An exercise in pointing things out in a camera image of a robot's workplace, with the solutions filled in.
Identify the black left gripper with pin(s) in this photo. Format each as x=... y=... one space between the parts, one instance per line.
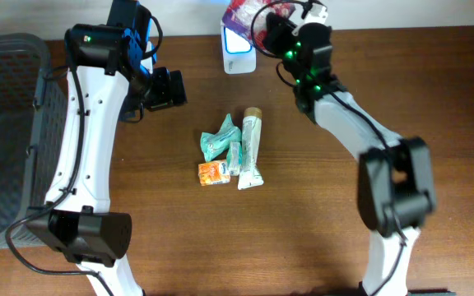
x=165 y=93

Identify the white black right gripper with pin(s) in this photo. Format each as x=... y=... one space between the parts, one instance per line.
x=276 y=39

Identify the purple red tissue pack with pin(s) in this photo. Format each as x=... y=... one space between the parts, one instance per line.
x=240 y=17

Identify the teal toilet tissue pack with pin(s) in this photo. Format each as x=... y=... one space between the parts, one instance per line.
x=213 y=145

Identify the orange tissue packet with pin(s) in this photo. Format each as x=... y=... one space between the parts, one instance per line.
x=213 y=173

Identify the small teal tissue packet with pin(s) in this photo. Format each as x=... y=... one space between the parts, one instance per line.
x=234 y=158

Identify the white tube with gold cap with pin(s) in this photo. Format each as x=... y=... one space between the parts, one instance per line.
x=249 y=175

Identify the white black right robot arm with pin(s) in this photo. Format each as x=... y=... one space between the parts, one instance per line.
x=395 y=183

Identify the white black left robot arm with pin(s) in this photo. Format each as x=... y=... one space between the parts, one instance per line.
x=111 y=75

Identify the white barcode scanner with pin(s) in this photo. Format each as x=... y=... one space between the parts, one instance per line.
x=239 y=56

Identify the grey plastic mesh basket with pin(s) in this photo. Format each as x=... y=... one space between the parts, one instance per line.
x=32 y=117

